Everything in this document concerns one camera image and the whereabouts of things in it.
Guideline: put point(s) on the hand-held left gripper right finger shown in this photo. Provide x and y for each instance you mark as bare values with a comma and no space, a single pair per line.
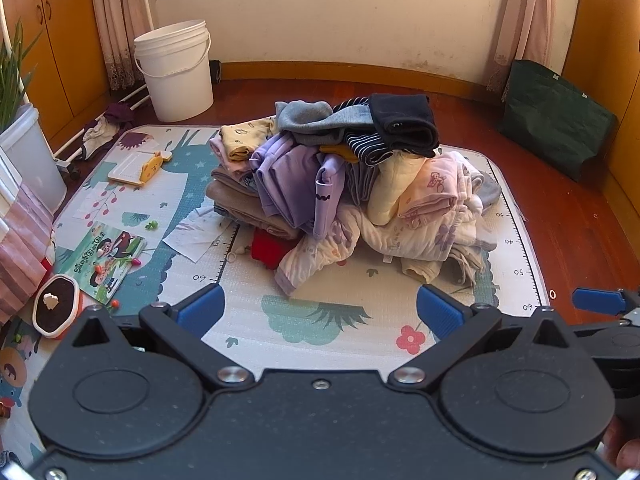
440,311

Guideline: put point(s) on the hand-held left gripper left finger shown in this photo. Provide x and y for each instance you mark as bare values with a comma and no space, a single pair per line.
200,306

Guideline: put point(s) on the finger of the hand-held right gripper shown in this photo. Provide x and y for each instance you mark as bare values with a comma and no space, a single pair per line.
597,300

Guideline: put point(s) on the black pants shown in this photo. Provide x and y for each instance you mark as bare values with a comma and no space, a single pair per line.
402,120

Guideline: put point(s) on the pile of clothes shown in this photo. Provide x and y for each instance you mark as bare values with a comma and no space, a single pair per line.
300,185

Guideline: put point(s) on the person's right hand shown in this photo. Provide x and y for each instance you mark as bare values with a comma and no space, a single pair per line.
625,442

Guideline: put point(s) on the white paper sheets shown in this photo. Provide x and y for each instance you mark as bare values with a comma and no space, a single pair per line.
197,237

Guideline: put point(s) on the small green toy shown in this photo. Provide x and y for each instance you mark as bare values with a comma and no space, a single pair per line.
151,224

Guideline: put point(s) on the green picture book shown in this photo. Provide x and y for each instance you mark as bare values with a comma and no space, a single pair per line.
102,260

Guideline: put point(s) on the cartoon dinosaur play mat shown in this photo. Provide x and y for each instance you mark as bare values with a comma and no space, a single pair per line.
325,302

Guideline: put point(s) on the brown toy with white rim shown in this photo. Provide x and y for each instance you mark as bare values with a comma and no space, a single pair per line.
55,305

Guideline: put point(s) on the yellow bear toy tray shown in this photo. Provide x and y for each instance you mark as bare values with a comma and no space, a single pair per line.
132,170

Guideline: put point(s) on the red and white toy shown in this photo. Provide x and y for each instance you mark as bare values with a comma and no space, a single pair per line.
48,255

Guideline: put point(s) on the pink pleated cloth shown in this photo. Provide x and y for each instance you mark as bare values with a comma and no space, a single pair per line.
22,245

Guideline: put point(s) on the dark green bag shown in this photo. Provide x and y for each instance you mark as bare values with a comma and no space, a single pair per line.
550,115

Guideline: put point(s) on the white crumpled cloth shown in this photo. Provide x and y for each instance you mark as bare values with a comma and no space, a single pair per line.
100,135

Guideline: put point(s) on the purple cloth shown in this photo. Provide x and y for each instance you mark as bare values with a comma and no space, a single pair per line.
120,114

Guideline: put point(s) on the white drying rack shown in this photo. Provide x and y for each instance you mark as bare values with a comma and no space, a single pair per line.
100,122

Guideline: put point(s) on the white planter box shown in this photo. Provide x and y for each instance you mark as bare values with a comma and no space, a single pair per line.
30,160

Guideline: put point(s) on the white plastic bucket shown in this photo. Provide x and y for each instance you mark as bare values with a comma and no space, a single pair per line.
175,75

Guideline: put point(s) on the small black object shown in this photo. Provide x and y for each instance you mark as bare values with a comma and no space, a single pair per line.
215,72

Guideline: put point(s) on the orange wooden cabinet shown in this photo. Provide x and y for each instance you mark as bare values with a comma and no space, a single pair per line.
605,60
60,45

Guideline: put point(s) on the pink lace curtain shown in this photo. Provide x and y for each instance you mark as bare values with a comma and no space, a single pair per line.
520,20
120,35

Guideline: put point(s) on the green leafy plant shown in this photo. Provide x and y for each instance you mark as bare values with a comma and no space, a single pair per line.
12,85

